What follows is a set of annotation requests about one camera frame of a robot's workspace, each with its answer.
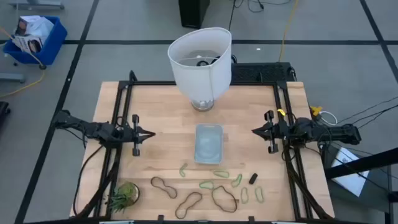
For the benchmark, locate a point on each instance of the large white printed box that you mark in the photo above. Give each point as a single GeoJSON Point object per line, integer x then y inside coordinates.
{"type": "Point", "coordinates": [37, 26]}

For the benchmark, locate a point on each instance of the clear plastic bin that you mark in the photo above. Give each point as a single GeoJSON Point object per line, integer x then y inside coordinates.
{"type": "Point", "coordinates": [209, 144]}

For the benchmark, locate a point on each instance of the black perforated panel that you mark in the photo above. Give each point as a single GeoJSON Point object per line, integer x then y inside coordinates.
{"type": "Point", "coordinates": [261, 72]}

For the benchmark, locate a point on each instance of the black cabinet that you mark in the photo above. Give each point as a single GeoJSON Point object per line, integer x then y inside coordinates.
{"type": "Point", "coordinates": [193, 12]}

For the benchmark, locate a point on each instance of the black metal beam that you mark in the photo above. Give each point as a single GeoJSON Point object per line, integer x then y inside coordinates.
{"type": "Point", "coordinates": [363, 162]}

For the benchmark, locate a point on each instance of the small white printed box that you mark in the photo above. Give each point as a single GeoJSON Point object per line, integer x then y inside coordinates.
{"type": "Point", "coordinates": [26, 43]}

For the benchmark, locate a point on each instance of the blue plastic tote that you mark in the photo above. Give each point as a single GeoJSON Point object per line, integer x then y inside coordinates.
{"type": "Point", "coordinates": [51, 46]}

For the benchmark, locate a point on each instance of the small potted green succulent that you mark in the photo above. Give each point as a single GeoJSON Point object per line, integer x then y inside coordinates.
{"type": "Point", "coordinates": [124, 196]}

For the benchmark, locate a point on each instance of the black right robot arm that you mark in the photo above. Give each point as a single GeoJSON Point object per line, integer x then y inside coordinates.
{"type": "Point", "coordinates": [326, 132]}

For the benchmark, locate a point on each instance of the small black clip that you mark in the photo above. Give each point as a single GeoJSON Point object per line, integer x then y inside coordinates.
{"type": "Point", "coordinates": [253, 178]}

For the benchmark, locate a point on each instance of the white shade table lamp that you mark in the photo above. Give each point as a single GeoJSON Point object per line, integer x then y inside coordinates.
{"type": "Point", "coordinates": [199, 74]}

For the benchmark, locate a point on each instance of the white paper box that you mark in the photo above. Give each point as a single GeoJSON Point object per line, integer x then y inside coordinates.
{"type": "Point", "coordinates": [354, 183]}

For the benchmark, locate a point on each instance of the green rubber band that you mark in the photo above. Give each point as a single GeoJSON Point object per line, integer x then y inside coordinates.
{"type": "Point", "coordinates": [242, 196]}
{"type": "Point", "coordinates": [257, 194]}
{"type": "Point", "coordinates": [216, 171]}
{"type": "Point", "coordinates": [202, 186]}
{"type": "Point", "coordinates": [238, 179]}
{"type": "Point", "coordinates": [181, 172]}

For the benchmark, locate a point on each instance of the large black rubber band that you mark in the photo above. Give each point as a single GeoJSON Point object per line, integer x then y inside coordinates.
{"type": "Point", "coordinates": [154, 179]}
{"type": "Point", "coordinates": [179, 207]}
{"type": "Point", "coordinates": [214, 202]}

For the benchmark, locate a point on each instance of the short grey stand foot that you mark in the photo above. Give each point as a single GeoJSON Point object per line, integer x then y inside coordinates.
{"type": "Point", "coordinates": [12, 77]}

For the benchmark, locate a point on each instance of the black metal table frame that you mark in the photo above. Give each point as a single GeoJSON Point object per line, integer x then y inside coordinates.
{"type": "Point", "coordinates": [149, 83]}

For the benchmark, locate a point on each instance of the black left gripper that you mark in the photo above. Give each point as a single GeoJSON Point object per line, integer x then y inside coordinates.
{"type": "Point", "coordinates": [136, 138]}

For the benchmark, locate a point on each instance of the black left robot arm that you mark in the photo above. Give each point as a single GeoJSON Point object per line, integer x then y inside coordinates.
{"type": "Point", "coordinates": [93, 129]}

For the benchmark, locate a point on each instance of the yellow plug connector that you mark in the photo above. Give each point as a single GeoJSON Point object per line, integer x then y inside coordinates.
{"type": "Point", "coordinates": [316, 110]}

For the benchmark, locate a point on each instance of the long grey stand foot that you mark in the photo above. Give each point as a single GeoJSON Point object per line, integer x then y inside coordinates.
{"type": "Point", "coordinates": [35, 4]}

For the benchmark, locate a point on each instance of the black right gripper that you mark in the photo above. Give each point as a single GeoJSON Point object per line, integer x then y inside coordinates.
{"type": "Point", "coordinates": [278, 130]}

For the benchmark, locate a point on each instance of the yellow tag on gripper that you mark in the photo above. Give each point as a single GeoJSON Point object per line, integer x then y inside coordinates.
{"type": "Point", "coordinates": [281, 112]}

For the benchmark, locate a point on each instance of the black table edge clamp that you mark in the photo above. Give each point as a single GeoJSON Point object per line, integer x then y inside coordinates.
{"type": "Point", "coordinates": [251, 218]}
{"type": "Point", "coordinates": [160, 217]}

